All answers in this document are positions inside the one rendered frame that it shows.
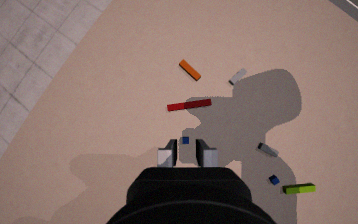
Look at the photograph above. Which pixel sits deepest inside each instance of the lime green rod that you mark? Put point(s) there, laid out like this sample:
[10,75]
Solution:
[299,188]

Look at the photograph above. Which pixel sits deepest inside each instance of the red rod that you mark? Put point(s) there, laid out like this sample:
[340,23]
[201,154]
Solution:
[187,105]

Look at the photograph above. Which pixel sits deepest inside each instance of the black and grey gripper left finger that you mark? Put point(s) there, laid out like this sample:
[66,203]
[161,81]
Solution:
[167,157]

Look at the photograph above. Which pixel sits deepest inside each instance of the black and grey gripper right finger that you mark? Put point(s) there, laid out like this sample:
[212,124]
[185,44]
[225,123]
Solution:
[206,156]

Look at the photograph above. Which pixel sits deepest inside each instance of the orange rod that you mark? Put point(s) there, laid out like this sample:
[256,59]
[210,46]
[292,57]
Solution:
[186,67]

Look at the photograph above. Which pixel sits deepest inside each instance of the small blue cube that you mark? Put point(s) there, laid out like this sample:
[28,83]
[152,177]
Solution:
[185,140]
[274,180]

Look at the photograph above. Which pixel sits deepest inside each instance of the grey rod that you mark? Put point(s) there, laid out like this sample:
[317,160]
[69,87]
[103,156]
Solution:
[237,76]
[268,150]

